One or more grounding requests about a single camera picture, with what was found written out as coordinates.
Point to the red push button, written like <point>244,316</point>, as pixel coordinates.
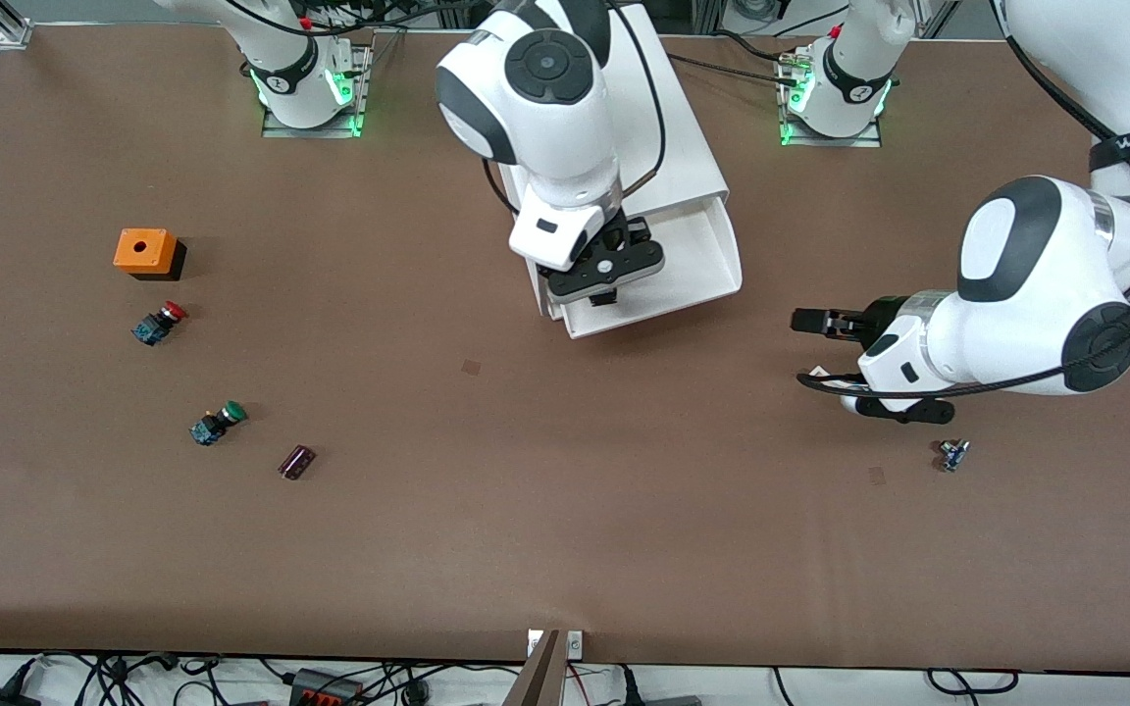
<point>155,326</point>

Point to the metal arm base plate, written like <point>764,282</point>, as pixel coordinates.
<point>354,123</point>
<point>869,139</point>

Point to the small white table bracket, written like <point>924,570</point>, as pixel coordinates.
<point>575,643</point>
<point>534,643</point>

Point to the purple cylindrical capacitor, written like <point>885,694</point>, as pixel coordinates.
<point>296,462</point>

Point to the black power adapter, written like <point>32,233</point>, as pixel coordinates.
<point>1,699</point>

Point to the grey metal post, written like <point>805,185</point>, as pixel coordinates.
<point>538,681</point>

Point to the aluminium frame profile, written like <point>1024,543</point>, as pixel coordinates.
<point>11,29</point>

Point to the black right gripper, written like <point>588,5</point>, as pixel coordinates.
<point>636,233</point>

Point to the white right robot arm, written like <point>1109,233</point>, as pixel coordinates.
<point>545,108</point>

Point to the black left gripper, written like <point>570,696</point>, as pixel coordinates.
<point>877,315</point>

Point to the green push button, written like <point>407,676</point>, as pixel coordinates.
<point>212,425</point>

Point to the small blue potentiometer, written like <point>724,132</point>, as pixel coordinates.
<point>952,456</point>

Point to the orange button box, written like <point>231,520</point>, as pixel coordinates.
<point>138,250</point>

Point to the black orange power strip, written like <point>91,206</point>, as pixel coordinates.
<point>325,688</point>

